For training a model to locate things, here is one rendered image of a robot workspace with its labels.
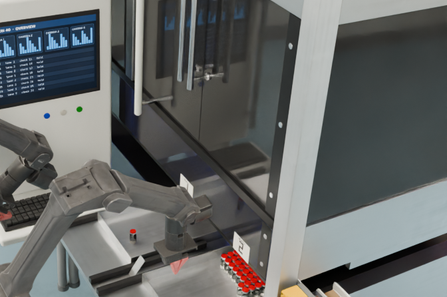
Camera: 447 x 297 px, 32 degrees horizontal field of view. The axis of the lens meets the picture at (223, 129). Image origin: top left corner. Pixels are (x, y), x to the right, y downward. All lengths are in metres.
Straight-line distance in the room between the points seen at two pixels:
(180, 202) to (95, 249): 0.70
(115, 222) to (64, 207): 1.07
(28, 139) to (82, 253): 0.57
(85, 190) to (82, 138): 1.30
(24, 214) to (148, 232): 0.46
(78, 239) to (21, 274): 0.84
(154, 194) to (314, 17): 0.54
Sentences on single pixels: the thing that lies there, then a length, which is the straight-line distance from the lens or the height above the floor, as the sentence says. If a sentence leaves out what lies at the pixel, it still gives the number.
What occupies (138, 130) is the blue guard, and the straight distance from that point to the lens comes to 2.80.
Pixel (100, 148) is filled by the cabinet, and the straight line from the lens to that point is 2.91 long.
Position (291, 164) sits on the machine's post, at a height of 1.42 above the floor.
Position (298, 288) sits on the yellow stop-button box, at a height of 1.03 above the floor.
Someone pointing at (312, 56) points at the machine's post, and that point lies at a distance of 1.80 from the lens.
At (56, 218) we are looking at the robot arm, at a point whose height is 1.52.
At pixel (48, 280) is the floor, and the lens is 3.73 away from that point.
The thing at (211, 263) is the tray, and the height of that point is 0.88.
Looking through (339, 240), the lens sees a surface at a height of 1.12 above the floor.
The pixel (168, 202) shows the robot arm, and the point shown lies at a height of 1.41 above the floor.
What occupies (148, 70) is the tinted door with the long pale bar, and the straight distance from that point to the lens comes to 2.64.
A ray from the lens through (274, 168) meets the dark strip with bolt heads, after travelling 2.04.
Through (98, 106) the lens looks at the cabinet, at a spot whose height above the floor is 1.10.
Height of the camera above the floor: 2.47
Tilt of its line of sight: 30 degrees down
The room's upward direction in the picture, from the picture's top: 5 degrees clockwise
